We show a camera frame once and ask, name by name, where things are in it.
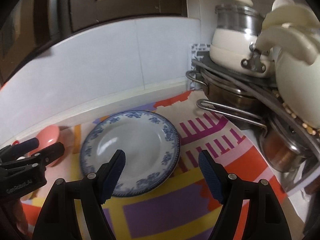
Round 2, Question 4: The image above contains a pink bowl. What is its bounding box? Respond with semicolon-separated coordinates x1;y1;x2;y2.
27;125;60;157

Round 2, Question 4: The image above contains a blue floral plate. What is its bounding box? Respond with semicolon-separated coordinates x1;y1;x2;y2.
80;110;181;197

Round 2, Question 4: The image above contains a steel pot lower shelf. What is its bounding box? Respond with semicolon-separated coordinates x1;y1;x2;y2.
259;115;314;173

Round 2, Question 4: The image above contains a white pot rack shelf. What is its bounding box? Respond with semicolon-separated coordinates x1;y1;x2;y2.
188;44;319;195

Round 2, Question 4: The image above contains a steel pan lower shelf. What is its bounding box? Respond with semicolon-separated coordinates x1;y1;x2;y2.
185;68;267;131

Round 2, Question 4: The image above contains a cream enamel pot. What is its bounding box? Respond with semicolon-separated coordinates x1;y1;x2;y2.
209;28;274;78

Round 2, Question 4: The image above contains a cream ceramic kettle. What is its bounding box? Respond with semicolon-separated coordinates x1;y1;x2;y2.
255;4;319;129

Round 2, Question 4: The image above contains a steel pot with lid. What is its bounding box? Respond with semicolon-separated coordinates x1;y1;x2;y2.
215;0;264;36

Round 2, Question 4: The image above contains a dark wooden window frame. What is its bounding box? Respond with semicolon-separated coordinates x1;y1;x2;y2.
1;0;187;83

